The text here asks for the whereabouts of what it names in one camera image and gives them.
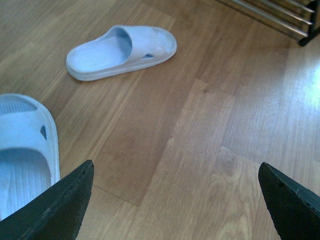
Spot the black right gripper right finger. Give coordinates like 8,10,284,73
258,162,320,240

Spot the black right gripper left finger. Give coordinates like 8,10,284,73
0,160,94,240

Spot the light blue slide sandal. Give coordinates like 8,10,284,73
65,25,178,82
0,93,61,220

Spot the black chrome shoe rack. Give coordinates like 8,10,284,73
220,0,320,47

